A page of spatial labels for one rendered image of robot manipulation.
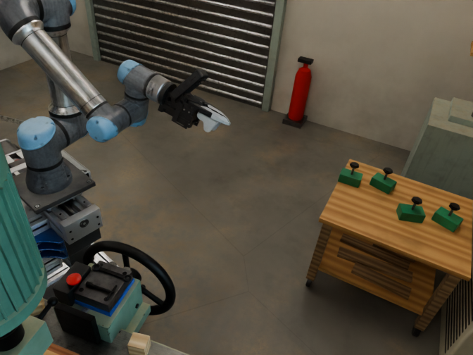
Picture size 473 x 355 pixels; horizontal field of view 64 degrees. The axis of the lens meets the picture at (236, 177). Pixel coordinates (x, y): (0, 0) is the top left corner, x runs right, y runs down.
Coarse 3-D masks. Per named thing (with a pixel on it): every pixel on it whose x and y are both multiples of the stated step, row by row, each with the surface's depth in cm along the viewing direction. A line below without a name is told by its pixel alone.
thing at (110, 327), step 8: (136, 280) 90; (136, 288) 89; (128, 296) 86; (136, 296) 90; (120, 304) 84; (128, 304) 87; (136, 304) 91; (88, 312) 82; (96, 312) 82; (120, 312) 84; (128, 312) 88; (96, 320) 81; (104, 320) 81; (112, 320) 81; (120, 320) 85; (128, 320) 89; (104, 328) 80; (112, 328) 82; (120, 328) 86; (104, 336) 82; (112, 336) 83
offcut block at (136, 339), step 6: (132, 336) 81; (138, 336) 81; (144, 336) 81; (132, 342) 80; (138, 342) 80; (144, 342) 80; (150, 342) 83; (132, 348) 80; (138, 348) 79; (144, 348) 79; (132, 354) 81; (138, 354) 81; (144, 354) 80
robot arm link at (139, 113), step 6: (126, 96) 112; (120, 102) 111; (126, 102) 111; (132, 102) 112; (138, 102) 112; (144, 102) 114; (126, 108) 110; (132, 108) 111; (138, 108) 113; (144, 108) 115; (132, 114) 111; (138, 114) 114; (144, 114) 117; (132, 120) 112; (138, 120) 117; (144, 120) 119; (132, 126) 118
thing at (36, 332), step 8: (24, 320) 68; (32, 320) 68; (40, 320) 68; (24, 328) 67; (32, 328) 67; (40, 328) 67; (48, 328) 70; (24, 336) 66; (32, 336) 66; (40, 336) 68; (48, 336) 70; (24, 344) 65; (32, 344) 66; (40, 344) 69; (48, 344) 71; (0, 352) 63; (8, 352) 63; (16, 352) 64; (24, 352) 65; (32, 352) 67; (40, 352) 69
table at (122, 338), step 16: (144, 304) 95; (48, 320) 86; (144, 320) 94; (64, 336) 84; (128, 336) 85; (80, 352) 81; (96, 352) 81; (112, 352) 82; (128, 352) 82; (160, 352) 83; (176, 352) 83
